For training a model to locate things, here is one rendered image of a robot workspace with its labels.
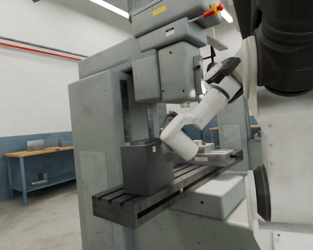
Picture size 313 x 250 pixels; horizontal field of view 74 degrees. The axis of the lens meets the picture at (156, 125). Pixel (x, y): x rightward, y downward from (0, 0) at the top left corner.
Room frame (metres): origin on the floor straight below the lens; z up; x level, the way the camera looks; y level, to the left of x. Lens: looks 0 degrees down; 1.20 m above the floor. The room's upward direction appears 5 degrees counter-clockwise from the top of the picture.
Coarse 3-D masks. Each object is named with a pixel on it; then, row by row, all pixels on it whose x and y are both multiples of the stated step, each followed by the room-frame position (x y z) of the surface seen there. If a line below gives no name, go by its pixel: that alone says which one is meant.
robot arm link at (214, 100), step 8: (208, 80) 0.70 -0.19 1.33; (216, 80) 0.66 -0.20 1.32; (224, 80) 0.66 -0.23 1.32; (232, 80) 0.67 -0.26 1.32; (216, 88) 0.67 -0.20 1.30; (224, 88) 0.66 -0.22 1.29; (232, 88) 0.66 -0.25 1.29; (208, 96) 0.66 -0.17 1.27; (216, 96) 0.65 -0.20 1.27; (224, 96) 0.65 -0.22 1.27; (232, 96) 0.68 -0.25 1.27; (200, 104) 0.67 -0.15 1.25; (208, 104) 0.66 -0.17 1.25; (216, 104) 0.65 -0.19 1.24; (224, 104) 0.67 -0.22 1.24; (200, 112) 0.66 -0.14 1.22; (208, 112) 0.66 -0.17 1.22; (216, 112) 0.67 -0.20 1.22; (208, 120) 0.67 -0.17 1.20
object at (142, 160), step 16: (128, 144) 0.86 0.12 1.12; (144, 144) 0.80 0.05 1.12; (128, 160) 0.80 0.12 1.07; (144, 160) 0.76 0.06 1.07; (160, 160) 0.85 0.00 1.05; (128, 176) 0.80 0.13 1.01; (144, 176) 0.77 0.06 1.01; (160, 176) 0.84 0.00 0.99; (128, 192) 0.81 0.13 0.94; (144, 192) 0.77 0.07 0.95
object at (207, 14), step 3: (213, 9) 0.97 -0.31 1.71; (207, 12) 0.99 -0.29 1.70; (210, 12) 0.98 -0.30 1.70; (213, 12) 0.97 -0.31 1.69; (201, 15) 1.01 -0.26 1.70; (204, 15) 1.00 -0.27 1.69; (207, 15) 0.99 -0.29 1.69; (210, 15) 0.99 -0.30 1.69; (195, 18) 1.03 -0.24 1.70; (198, 18) 1.02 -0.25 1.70; (189, 21) 1.05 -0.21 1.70; (192, 21) 1.05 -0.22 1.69
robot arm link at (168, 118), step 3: (168, 114) 0.85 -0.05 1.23; (171, 114) 0.84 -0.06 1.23; (174, 114) 0.84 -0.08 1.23; (177, 114) 0.86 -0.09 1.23; (165, 117) 0.86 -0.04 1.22; (168, 117) 0.83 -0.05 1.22; (171, 117) 0.84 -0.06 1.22; (174, 117) 0.85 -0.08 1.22; (165, 120) 0.85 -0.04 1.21; (168, 120) 0.81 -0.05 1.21; (171, 120) 0.81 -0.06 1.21; (165, 123) 0.78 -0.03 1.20; (168, 123) 0.76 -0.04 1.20; (162, 126) 0.78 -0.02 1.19; (162, 129) 0.77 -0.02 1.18; (159, 132) 0.87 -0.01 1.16
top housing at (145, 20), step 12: (156, 0) 1.14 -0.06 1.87; (168, 0) 1.09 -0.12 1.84; (180, 0) 1.05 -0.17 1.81; (192, 0) 1.01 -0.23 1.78; (204, 0) 1.00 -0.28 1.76; (216, 0) 1.12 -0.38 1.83; (144, 12) 1.20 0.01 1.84; (156, 12) 1.14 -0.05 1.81; (168, 12) 1.10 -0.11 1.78; (180, 12) 1.05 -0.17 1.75; (192, 12) 1.03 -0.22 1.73; (204, 12) 1.04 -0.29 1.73; (132, 24) 1.27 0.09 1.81; (144, 24) 1.20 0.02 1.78; (156, 24) 1.15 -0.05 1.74; (204, 24) 1.17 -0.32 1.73; (216, 24) 1.18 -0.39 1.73
